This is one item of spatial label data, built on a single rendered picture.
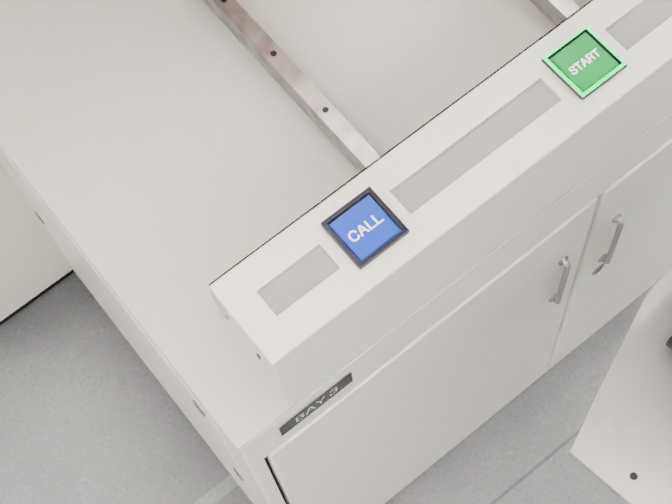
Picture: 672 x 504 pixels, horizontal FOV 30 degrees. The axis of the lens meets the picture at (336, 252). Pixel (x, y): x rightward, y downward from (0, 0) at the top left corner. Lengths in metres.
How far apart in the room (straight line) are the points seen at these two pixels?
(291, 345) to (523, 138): 0.28
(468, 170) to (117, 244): 0.38
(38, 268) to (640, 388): 1.12
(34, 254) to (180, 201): 0.74
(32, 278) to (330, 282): 1.03
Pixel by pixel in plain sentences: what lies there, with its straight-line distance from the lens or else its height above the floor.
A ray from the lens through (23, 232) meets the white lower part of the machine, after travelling 1.94.
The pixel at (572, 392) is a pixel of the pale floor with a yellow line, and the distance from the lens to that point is 2.07.
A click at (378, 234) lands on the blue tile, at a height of 0.96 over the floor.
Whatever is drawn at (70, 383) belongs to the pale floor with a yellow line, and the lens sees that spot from 2.14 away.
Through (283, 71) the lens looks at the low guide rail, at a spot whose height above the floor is 0.85.
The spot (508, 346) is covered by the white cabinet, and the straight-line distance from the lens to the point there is 1.64.
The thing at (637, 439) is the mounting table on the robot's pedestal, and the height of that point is 0.82.
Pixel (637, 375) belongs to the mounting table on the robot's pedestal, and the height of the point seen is 0.82.
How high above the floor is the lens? 1.97
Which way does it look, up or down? 67 degrees down
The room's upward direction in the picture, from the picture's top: 9 degrees counter-clockwise
